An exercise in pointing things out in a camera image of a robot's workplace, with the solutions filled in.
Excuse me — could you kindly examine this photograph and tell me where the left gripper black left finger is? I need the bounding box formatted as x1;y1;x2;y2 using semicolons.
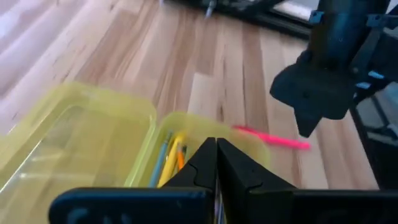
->
48;137;218;224

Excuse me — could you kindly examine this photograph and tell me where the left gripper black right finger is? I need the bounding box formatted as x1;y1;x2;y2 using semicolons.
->
216;138;398;224

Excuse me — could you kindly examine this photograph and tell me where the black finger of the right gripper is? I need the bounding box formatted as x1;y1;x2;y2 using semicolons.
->
294;107;323;138

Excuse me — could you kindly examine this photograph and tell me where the pink pen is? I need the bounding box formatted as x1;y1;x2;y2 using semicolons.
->
232;124;312;151

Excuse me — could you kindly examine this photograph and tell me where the light blue pencil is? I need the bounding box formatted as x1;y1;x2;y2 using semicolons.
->
148;132;174;189

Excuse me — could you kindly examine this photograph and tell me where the yellow pen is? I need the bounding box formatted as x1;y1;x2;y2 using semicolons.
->
157;132;187;189

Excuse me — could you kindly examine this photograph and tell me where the orange pencil with eraser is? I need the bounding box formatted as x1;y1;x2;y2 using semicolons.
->
176;144;187;172

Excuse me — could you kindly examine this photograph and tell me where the yellow transparent pencil case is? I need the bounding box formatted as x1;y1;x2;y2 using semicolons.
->
0;81;158;224

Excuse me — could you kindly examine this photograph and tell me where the yellow-green translucent supply box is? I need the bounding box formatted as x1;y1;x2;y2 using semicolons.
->
124;111;271;189

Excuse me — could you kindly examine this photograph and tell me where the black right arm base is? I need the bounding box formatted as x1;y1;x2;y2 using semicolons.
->
349;80;398;190

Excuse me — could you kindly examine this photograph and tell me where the silver metal cylinder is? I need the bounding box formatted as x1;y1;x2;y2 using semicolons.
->
204;0;218;19

